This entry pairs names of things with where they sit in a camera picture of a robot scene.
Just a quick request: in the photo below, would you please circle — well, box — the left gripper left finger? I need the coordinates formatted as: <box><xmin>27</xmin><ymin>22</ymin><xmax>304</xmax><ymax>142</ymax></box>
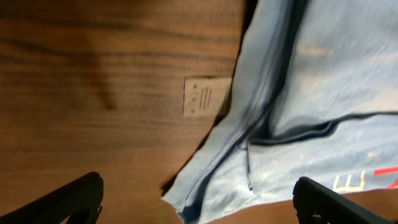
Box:
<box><xmin>1</xmin><ymin>172</ymin><xmax>104</xmax><ymax>224</ymax></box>

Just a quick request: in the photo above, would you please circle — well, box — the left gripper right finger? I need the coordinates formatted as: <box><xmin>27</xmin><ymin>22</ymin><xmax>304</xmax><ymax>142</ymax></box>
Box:
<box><xmin>293</xmin><ymin>177</ymin><xmax>394</xmax><ymax>224</ymax></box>

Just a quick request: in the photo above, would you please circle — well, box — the light blue t-shirt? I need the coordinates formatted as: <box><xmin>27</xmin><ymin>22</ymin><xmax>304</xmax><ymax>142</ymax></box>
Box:
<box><xmin>162</xmin><ymin>0</ymin><xmax>397</xmax><ymax>223</ymax></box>

